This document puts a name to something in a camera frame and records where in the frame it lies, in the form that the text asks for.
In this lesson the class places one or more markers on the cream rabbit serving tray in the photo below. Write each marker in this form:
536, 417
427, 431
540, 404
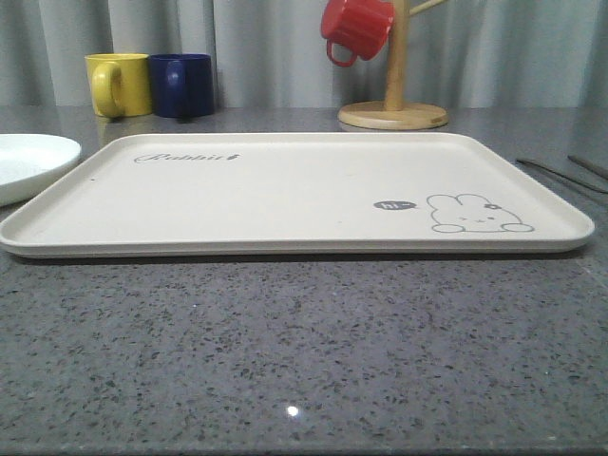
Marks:
266, 193

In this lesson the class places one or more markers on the yellow mug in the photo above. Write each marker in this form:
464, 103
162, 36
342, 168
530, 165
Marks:
119, 84

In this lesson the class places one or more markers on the silver fork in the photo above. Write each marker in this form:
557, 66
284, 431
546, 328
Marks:
547, 169

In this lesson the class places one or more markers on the dark blue mug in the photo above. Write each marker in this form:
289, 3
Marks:
182, 85

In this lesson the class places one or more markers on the grey pleated curtain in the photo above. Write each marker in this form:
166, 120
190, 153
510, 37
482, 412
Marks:
271, 53

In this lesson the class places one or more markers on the white round plate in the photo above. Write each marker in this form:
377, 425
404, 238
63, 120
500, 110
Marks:
30, 163

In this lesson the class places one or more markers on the red ribbed mug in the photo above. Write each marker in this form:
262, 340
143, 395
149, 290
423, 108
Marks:
355, 29

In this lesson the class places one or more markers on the wooden mug tree stand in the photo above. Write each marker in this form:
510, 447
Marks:
394, 112

